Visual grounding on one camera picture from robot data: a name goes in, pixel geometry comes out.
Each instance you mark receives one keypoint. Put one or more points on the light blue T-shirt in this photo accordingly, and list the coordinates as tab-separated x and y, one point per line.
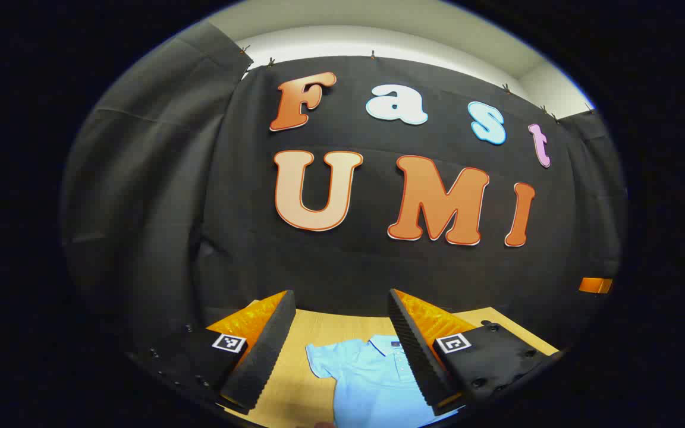
372	380

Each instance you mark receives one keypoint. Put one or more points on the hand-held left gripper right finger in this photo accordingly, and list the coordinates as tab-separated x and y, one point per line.
417	351

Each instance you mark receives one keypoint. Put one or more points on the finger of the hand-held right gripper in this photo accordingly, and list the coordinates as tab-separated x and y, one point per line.
595	285

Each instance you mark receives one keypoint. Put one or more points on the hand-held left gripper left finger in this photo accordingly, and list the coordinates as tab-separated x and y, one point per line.
268	348

